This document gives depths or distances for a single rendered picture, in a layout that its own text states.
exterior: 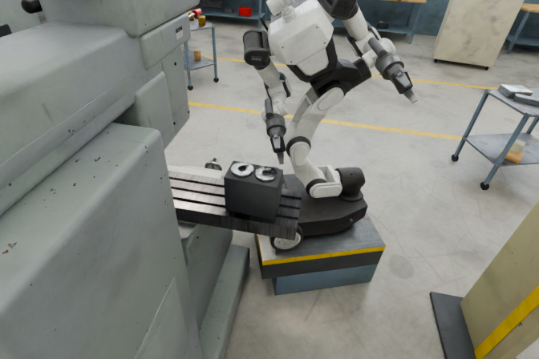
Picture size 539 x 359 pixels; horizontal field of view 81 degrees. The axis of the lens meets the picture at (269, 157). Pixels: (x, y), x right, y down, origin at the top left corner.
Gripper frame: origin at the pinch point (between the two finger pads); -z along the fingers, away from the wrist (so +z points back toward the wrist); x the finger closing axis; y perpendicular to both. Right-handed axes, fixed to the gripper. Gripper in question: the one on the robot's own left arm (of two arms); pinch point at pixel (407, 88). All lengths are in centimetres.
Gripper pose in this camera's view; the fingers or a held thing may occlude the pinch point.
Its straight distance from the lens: 128.8
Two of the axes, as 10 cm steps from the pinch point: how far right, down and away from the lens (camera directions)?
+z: -2.4, -7.6, 6.0
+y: 7.9, -5.1, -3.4
